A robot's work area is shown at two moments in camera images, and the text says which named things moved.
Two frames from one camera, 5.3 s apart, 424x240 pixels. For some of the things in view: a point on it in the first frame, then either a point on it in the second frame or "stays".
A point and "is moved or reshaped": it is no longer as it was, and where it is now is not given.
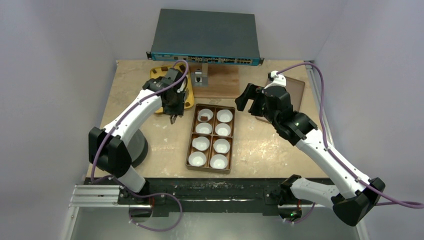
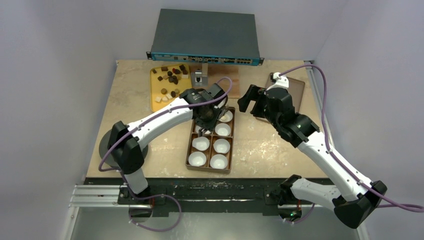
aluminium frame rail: x=96 y=196 stays
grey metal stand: x=199 y=77 stays
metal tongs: x=172 y=118 is moved or reshaped
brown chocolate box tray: x=210 y=143 stays
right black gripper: x=255 y=101 stays
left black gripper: x=178 y=110 -> x=209 y=125
